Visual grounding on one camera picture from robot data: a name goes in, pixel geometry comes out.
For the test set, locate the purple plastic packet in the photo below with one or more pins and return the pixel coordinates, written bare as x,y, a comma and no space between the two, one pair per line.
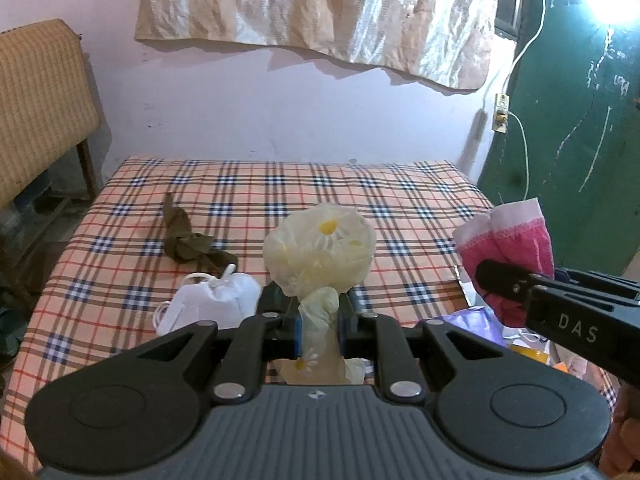
470,319

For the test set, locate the pink sock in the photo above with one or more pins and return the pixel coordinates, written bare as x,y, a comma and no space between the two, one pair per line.
520,245

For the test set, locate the person's right hand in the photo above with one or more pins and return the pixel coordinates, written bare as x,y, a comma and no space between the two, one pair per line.
625,435

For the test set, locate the wall socket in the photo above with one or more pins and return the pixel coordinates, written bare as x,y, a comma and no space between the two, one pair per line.
500,112

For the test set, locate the green door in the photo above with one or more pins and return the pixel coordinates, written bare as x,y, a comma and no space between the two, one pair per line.
575,135

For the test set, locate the plaid covered bed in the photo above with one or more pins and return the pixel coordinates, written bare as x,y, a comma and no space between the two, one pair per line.
400,200

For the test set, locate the wooden chair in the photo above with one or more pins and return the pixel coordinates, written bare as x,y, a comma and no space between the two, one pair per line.
86,170

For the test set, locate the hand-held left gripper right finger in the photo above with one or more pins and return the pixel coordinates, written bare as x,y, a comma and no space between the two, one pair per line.
343,334

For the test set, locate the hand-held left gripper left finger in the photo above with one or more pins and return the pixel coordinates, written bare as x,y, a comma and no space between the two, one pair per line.
298,334

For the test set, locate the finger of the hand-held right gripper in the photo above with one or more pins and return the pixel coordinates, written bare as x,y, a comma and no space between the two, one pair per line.
502,280

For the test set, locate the cream floral cloth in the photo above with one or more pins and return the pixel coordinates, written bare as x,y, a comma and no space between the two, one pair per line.
320,255

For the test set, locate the orange and white tissue packet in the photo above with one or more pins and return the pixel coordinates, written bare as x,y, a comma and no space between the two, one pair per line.
536,356

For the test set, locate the crinkled beige wall sheet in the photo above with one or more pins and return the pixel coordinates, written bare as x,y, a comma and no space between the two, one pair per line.
310,5

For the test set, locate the olive green cloth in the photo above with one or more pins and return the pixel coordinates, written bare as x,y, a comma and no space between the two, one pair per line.
182,245

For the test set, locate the white face mask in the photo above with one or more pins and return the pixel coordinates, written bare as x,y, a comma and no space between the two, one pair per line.
215,300

